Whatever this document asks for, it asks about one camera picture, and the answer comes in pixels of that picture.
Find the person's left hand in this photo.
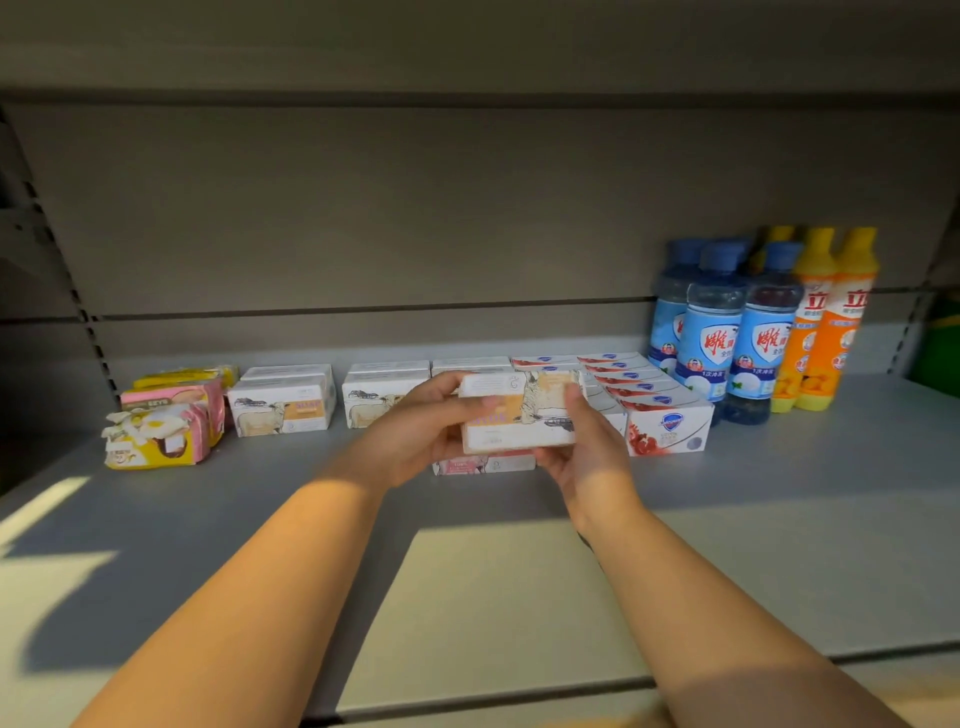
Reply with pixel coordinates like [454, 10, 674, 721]
[339, 372, 504, 491]

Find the person's right hand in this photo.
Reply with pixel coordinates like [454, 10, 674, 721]
[532, 384, 648, 539]

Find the white orange soap box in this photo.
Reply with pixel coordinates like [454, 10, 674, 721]
[458, 370, 583, 456]

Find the person's left forearm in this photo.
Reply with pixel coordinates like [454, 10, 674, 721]
[73, 466, 393, 728]

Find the person's right forearm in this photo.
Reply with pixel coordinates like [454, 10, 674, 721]
[576, 499, 915, 728]

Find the white sheep print soap box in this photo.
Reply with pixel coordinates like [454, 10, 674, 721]
[342, 375, 432, 431]
[348, 360, 432, 381]
[239, 364, 336, 387]
[228, 378, 337, 438]
[430, 357, 516, 377]

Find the pink soap box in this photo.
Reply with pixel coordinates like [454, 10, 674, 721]
[432, 453, 538, 477]

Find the row of white red soap boxes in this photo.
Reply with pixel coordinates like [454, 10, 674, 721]
[510, 351, 715, 458]

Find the blue detergent bottle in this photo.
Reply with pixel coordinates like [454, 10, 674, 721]
[721, 240, 805, 427]
[675, 240, 750, 423]
[648, 239, 708, 374]

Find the orange yellow dish soap bottle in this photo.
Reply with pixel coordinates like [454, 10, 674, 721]
[795, 226, 880, 413]
[750, 225, 797, 273]
[770, 226, 839, 414]

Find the pink soap packet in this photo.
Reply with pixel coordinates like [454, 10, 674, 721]
[119, 378, 228, 447]

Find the yellow white soap packet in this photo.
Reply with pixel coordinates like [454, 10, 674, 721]
[102, 403, 213, 471]

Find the slotted gray shelf upright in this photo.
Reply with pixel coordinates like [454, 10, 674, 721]
[887, 225, 960, 376]
[0, 108, 123, 400]

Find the green container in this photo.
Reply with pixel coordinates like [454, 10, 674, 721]
[909, 298, 960, 399]

